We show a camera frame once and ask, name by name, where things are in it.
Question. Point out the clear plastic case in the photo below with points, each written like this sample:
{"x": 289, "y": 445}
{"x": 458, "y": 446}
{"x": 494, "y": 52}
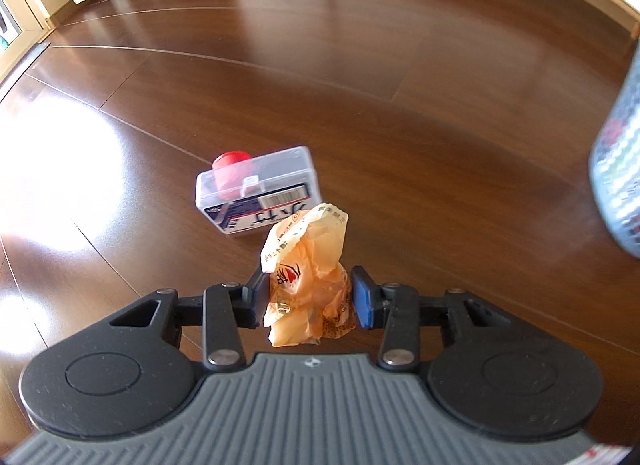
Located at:
{"x": 280, "y": 180}

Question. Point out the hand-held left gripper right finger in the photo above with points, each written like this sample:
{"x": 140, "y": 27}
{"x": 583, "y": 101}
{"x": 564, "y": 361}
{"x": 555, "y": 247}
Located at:
{"x": 362, "y": 300}

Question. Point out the red bottle cap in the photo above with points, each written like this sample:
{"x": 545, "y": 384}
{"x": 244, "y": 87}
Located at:
{"x": 231, "y": 165}

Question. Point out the blue mesh plastic basket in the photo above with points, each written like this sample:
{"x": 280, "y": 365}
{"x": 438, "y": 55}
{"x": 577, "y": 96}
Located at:
{"x": 620, "y": 170}

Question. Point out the orange plastic wrapper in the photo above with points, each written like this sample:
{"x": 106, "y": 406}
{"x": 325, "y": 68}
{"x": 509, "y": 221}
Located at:
{"x": 307, "y": 270}

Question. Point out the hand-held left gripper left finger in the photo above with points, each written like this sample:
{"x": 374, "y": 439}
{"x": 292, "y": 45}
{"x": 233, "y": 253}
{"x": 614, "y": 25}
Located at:
{"x": 257, "y": 292}

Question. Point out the wooden door frame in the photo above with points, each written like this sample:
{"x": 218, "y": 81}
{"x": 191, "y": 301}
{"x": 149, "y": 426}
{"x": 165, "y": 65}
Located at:
{"x": 22, "y": 10}

